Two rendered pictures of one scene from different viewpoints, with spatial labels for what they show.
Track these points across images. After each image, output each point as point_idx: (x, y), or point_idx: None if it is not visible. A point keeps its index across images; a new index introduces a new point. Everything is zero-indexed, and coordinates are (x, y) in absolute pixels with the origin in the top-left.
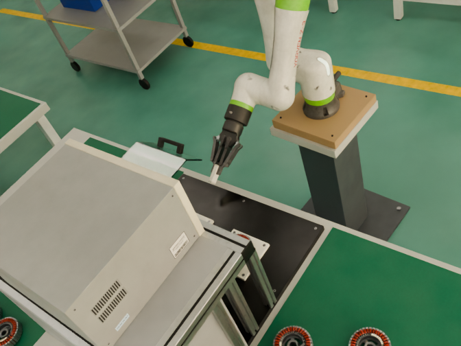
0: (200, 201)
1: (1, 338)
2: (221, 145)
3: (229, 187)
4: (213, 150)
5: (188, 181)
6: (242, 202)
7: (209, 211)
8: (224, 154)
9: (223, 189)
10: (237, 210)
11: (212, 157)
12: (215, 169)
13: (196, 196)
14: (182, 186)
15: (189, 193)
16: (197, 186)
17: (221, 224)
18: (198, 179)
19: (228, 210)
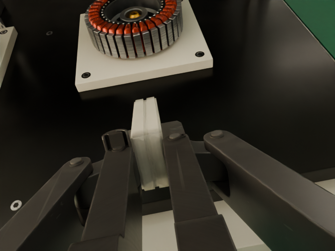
0: (187, 110)
1: None
2: (181, 223)
3: (158, 247)
4: (265, 167)
5: (330, 139)
6: (17, 195)
7: (123, 106)
8: (98, 198)
9: (146, 195)
10: (20, 161)
11: (221, 143)
12: (133, 123)
13: (222, 114)
14: (322, 111)
15: (261, 109)
16: (270, 143)
17: (48, 100)
18: (306, 170)
19: (55, 143)
